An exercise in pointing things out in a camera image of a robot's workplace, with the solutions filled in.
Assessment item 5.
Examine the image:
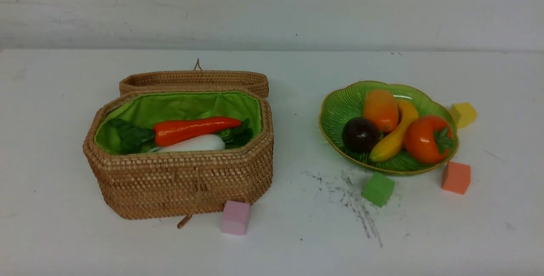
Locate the orange persimmon with green leaves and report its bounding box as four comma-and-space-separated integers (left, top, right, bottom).
403, 115, 455, 164

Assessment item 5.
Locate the yellow banana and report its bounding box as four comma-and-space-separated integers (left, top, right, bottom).
369, 99, 419, 163

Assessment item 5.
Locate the orange foam cube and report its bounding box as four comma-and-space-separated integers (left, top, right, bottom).
441, 161, 471, 195

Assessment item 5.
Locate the woven wicker basket green lining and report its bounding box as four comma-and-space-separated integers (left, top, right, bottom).
83, 63, 274, 228

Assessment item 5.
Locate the white radish with green leaves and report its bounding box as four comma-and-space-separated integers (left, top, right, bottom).
106, 118, 253, 155

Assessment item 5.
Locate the orange mango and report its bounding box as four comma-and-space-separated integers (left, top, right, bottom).
362, 90, 400, 133

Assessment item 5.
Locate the yellow foam cube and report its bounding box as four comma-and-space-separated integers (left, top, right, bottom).
450, 102, 478, 129

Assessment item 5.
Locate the green glass plate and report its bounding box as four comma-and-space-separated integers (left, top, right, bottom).
318, 80, 460, 177

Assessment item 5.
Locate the green foam cube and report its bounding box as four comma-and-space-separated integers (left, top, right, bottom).
361, 173, 396, 208

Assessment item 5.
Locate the red orange chili pepper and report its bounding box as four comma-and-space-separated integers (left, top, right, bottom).
152, 117, 242, 147

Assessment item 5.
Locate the dark purple mangosteen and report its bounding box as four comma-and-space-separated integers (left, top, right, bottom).
341, 117, 383, 154

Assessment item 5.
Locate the pink foam cube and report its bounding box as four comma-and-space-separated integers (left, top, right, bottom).
221, 200, 251, 236

